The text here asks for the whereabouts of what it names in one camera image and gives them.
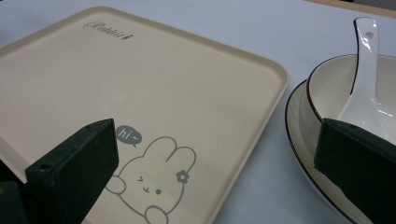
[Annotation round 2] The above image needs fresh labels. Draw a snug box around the white bowl with dark rim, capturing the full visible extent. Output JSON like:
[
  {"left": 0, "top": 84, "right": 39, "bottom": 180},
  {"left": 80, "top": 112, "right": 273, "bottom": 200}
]
[{"left": 305, "top": 53, "right": 396, "bottom": 147}]

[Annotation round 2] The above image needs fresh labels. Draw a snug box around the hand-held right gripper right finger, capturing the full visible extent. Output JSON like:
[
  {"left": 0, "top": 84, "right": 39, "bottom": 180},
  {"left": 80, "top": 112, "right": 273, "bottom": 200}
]
[{"left": 313, "top": 118, "right": 396, "bottom": 224}]

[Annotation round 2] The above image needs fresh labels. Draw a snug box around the white plate with dark rim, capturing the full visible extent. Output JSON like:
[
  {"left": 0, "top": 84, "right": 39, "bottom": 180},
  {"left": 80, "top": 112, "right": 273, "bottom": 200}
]
[{"left": 284, "top": 78, "right": 375, "bottom": 224}]

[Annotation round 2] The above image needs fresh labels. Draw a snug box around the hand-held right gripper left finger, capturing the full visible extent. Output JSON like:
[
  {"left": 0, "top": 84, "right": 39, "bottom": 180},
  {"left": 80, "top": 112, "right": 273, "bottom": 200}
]
[{"left": 25, "top": 118, "right": 120, "bottom": 224}]

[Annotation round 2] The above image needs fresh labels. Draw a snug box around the white ceramic soup spoon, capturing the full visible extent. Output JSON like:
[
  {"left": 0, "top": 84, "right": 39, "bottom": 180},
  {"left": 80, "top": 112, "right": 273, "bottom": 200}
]
[{"left": 336, "top": 17, "right": 390, "bottom": 141}]

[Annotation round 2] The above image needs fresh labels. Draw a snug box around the beige tray with rabbit print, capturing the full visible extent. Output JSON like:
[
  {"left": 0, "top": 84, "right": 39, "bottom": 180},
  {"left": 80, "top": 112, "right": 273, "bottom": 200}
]
[{"left": 0, "top": 6, "right": 290, "bottom": 224}]

